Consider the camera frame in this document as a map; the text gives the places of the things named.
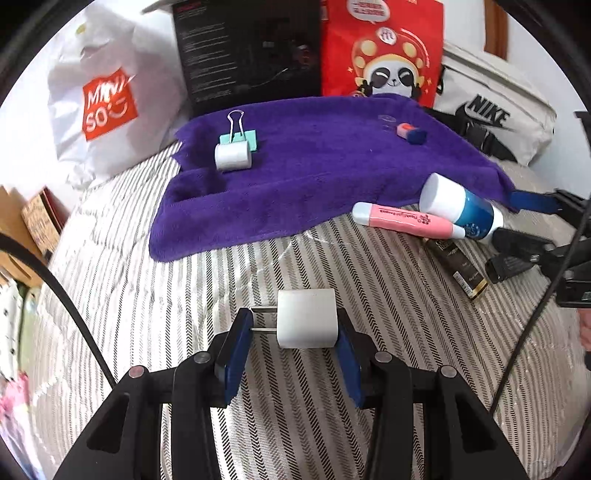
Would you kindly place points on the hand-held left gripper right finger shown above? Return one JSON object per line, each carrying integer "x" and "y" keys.
{"x": 348, "y": 364}

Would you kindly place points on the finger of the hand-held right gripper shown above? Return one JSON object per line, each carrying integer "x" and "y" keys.
{"x": 531, "y": 202}
{"x": 521, "y": 242}

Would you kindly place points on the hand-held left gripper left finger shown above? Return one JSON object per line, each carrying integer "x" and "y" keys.
{"x": 233, "y": 369}

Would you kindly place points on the blue and white bottle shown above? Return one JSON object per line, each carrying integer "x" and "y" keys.
{"x": 475, "y": 212}

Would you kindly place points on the white charger plug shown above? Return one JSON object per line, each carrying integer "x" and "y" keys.
{"x": 307, "y": 318}

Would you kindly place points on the black and gold box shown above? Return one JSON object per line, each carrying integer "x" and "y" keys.
{"x": 461, "y": 272}

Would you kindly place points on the pink highlighter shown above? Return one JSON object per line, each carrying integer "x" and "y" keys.
{"x": 401, "y": 217}

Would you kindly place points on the clear plastic cap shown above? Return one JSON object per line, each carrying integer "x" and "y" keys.
{"x": 388, "y": 121}

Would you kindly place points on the white tape roll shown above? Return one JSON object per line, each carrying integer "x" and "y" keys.
{"x": 233, "y": 157}

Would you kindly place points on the green binder clip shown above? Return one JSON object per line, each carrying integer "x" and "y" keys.
{"x": 251, "y": 138}

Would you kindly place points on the person's right hand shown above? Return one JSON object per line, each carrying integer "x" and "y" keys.
{"x": 586, "y": 327}

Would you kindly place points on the white waist bag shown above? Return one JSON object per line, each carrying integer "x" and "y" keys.
{"x": 461, "y": 64}

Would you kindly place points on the purple towel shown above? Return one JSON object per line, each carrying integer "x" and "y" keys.
{"x": 300, "y": 184}

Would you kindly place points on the pink cloth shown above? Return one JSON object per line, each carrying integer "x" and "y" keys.
{"x": 11, "y": 397}

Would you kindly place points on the red paper bag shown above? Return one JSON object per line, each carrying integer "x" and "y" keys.
{"x": 369, "y": 37}

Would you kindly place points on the brown patterned box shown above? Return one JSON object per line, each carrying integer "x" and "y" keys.
{"x": 41, "y": 217}

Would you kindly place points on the brown cardboard box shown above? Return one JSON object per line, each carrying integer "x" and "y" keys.
{"x": 7, "y": 207}

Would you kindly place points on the black headset box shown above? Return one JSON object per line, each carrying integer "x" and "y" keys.
{"x": 254, "y": 46}

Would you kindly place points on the white plastic shopping bag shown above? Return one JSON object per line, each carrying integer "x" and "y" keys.
{"x": 74, "y": 55}

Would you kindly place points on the wooden door frame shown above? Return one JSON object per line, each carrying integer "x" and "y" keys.
{"x": 496, "y": 27}

